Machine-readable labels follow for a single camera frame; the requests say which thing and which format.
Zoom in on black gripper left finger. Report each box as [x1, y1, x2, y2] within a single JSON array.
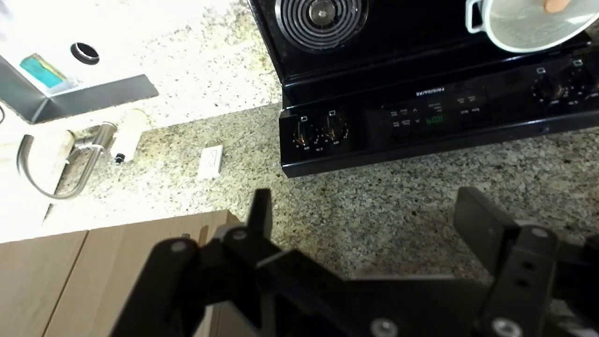
[[110, 186, 400, 337]]

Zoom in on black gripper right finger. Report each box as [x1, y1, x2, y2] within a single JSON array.
[[452, 188, 599, 337]]

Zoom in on white soap bottle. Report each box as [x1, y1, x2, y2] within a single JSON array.
[[110, 111, 149, 165]]

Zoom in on chrome kitchen faucet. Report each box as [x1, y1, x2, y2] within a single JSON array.
[[14, 122, 117, 203]]

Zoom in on black electric stove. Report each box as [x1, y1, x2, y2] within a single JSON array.
[[250, 0, 599, 177]]

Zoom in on white cooking pot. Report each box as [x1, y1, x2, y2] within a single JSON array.
[[464, 0, 599, 53]]

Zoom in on stainless steel sink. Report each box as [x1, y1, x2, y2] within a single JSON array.
[[0, 38, 157, 124]]

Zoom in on teal sponge in sink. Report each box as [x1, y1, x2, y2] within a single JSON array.
[[18, 55, 67, 92]]

